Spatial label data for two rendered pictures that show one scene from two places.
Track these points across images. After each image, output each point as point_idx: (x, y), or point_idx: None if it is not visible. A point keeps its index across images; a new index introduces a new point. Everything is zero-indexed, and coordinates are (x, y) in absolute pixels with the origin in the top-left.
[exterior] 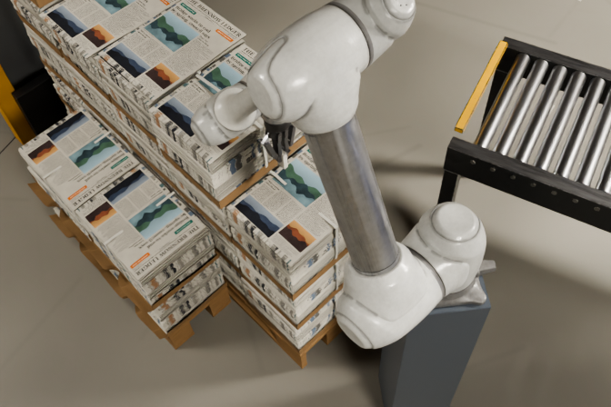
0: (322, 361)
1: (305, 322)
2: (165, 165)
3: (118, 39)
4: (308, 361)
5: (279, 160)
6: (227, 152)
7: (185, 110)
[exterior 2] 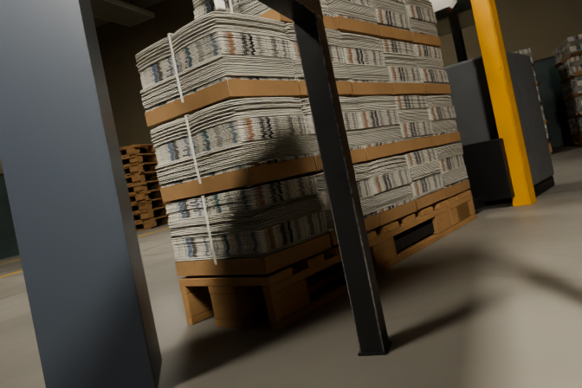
0: (195, 329)
1: (174, 207)
2: None
3: None
4: (197, 324)
5: None
6: None
7: None
